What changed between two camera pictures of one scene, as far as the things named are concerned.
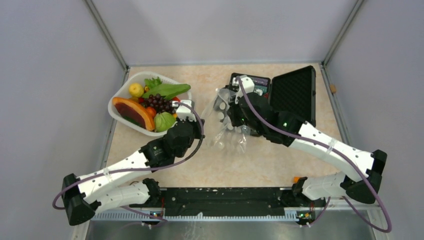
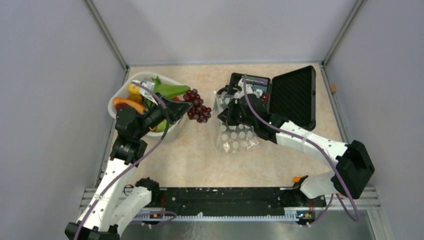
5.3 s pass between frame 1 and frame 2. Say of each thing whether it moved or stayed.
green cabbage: stayed
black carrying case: stayed
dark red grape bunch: moved
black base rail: stayed
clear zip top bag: moved
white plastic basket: stayed
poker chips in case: stayed
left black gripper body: moved
